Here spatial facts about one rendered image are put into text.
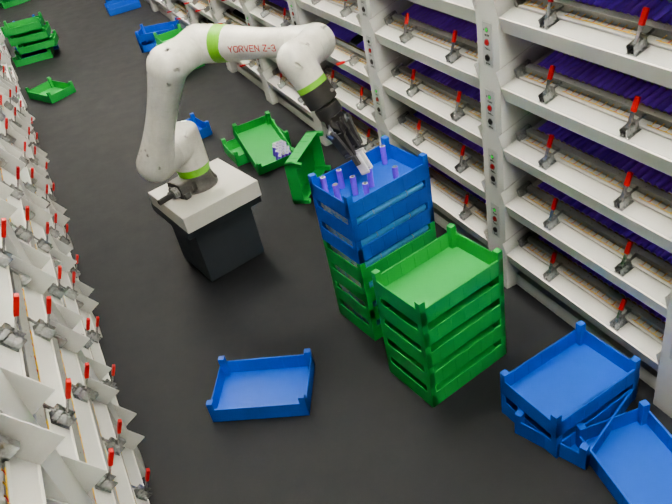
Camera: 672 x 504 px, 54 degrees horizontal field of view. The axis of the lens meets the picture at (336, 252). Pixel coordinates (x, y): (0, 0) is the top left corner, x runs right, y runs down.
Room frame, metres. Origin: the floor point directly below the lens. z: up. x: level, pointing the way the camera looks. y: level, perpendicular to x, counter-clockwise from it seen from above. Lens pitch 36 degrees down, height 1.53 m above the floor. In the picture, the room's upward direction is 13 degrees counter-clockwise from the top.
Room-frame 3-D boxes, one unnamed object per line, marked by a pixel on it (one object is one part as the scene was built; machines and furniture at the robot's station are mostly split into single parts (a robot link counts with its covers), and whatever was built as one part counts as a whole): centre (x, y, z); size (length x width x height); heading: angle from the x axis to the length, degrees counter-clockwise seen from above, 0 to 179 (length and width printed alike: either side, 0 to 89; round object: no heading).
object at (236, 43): (1.99, 0.03, 0.88); 0.36 x 0.11 x 0.11; 57
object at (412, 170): (1.73, -0.15, 0.52); 0.30 x 0.20 x 0.08; 118
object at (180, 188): (2.22, 0.49, 0.37); 0.26 x 0.15 x 0.06; 131
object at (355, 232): (1.73, -0.15, 0.44); 0.30 x 0.20 x 0.08; 118
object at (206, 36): (2.13, 0.26, 0.88); 0.18 x 0.13 x 0.12; 57
